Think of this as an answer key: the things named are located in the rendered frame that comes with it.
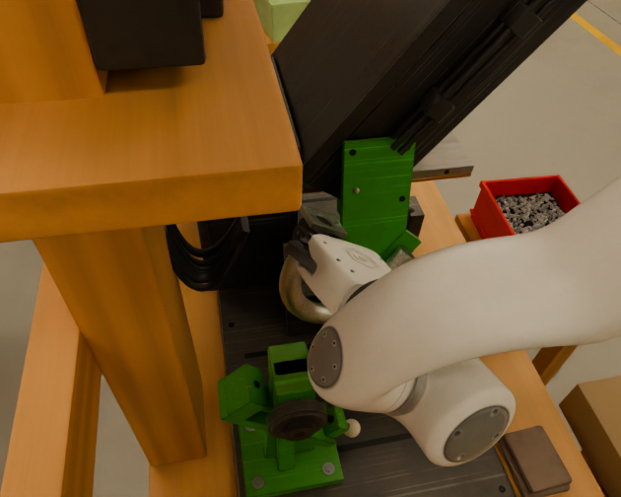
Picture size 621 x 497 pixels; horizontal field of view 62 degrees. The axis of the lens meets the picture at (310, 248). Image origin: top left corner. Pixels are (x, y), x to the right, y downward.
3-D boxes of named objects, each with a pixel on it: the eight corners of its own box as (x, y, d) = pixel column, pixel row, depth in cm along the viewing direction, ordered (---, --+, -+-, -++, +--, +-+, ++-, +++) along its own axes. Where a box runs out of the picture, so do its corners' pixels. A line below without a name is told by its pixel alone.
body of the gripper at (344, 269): (434, 296, 53) (381, 244, 62) (360, 275, 48) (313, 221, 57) (397, 352, 56) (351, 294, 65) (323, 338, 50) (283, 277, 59)
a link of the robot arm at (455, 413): (330, 357, 49) (400, 368, 54) (404, 473, 38) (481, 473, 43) (374, 284, 46) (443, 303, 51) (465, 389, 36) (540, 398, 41)
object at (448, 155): (440, 129, 110) (444, 117, 108) (470, 177, 100) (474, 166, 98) (258, 145, 104) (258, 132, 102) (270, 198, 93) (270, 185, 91)
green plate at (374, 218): (388, 227, 97) (398, 118, 86) (404, 251, 90) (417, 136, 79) (329, 234, 95) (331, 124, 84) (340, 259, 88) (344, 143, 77)
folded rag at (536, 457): (569, 491, 81) (577, 485, 79) (522, 502, 79) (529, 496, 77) (537, 430, 87) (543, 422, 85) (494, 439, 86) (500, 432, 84)
